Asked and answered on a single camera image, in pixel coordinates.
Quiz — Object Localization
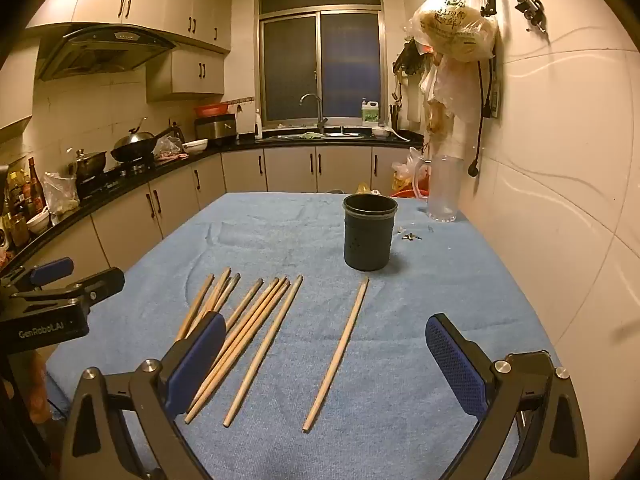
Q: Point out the black wok with handle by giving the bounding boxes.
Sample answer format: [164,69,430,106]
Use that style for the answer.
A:
[110,121,186,163]

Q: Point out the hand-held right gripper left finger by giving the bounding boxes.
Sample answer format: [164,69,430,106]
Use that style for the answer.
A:
[60,311,228,480]

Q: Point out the crumpled plastic bags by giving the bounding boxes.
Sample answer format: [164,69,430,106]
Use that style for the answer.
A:
[391,147,432,192]

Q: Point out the black range hood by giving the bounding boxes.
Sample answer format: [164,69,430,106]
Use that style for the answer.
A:
[37,24,177,82]

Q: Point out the silver countertop appliance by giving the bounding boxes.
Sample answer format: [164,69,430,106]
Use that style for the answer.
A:
[194,114,238,142]

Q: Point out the steel sink faucet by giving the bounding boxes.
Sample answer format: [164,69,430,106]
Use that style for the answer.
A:
[299,93,329,131]

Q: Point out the dark hanging kitchen items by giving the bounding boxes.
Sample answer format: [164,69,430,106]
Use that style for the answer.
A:
[392,37,431,102]

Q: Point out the row of sauce bottles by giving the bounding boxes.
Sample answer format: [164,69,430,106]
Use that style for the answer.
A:
[0,156,48,251]

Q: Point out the metal framed window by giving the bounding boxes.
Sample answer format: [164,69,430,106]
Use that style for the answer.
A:
[255,0,389,131]

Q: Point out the steel cooking pot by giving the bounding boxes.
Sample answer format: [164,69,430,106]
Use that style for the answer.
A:
[67,148,108,181]

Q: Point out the steel kitchen sink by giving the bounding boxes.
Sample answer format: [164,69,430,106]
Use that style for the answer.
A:
[260,130,367,141]

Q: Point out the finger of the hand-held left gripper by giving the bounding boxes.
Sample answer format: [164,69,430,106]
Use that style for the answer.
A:
[0,257,75,294]
[12,267,126,311]

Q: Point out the black utensil holder cup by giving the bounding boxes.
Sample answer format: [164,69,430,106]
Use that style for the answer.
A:
[342,194,399,272]

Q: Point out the beige lower kitchen cabinets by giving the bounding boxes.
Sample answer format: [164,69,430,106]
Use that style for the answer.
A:
[90,145,426,266]

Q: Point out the pink plastic bag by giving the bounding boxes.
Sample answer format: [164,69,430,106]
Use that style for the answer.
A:
[152,136,190,162]

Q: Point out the beige kitchen cabinets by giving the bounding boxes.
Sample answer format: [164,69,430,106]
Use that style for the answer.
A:
[90,145,426,266]
[25,0,234,103]

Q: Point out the clear plastic bag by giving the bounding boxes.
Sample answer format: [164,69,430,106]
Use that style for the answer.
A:
[42,171,81,222]

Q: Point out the clear plastic pitcher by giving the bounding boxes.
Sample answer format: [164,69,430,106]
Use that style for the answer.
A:
[425,154,464,223]

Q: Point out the hanging white plastic bags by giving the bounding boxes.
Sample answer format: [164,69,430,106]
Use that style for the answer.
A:
[419,52,477,156]

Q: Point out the blue towel table cover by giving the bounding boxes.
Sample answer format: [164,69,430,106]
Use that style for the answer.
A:
[45,191,557,480]

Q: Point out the person's left forearm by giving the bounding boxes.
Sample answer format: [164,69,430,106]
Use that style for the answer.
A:
[27,350,52,424]

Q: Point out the long wooden chopstick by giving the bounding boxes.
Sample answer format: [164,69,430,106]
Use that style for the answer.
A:
[302,276,371,433]

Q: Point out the pile of wooden chopsticks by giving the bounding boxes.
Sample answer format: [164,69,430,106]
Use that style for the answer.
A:
[174,266,305,428]

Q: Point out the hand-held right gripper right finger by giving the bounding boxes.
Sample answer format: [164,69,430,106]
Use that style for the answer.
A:
[425,312,591,480]

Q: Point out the beige upper kitchen cabinets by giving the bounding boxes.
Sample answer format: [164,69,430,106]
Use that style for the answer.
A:
[25,0,234,103]

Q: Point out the large hanging plastic bag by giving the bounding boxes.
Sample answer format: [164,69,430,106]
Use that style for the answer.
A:
[409,0,501,64]

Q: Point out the black hanging cable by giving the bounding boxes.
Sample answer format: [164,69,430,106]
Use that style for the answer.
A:
[468,57,489,179]

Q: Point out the black kitchen countertop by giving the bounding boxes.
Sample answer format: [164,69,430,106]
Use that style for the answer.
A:
[0,130,426,281]

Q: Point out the black gas stove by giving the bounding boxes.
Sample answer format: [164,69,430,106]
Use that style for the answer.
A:
[75,157,162,199]

